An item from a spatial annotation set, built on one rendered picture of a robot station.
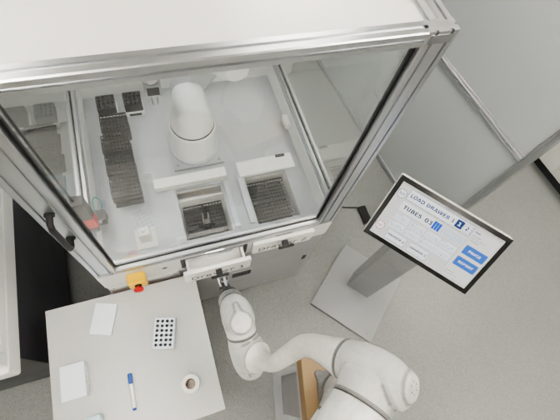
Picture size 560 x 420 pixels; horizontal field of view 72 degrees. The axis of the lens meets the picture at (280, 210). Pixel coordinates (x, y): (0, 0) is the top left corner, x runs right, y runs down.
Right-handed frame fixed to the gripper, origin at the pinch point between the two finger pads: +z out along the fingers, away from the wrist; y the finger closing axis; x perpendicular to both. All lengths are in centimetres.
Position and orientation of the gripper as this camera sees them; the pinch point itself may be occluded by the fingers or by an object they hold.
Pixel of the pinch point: (222, 281)
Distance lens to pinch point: 164.1
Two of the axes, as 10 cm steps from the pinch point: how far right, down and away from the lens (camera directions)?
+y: -1.6, -9.7, -2.1
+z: -2.9, -1.5, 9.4
